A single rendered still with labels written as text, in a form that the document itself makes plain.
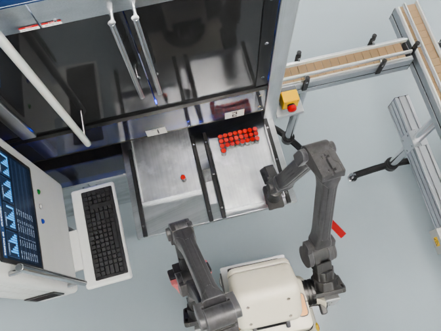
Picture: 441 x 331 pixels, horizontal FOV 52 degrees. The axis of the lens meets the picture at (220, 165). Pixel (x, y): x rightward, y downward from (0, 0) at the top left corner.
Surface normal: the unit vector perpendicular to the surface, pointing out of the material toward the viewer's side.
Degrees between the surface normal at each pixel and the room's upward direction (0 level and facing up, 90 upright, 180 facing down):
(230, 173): 0
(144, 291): 0
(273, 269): 43
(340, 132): 0
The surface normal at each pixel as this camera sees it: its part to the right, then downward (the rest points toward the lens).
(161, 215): -0.03, -0.32
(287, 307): 0.14, 0.47
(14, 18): 0.23, 0.92
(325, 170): 0.08, -0.50
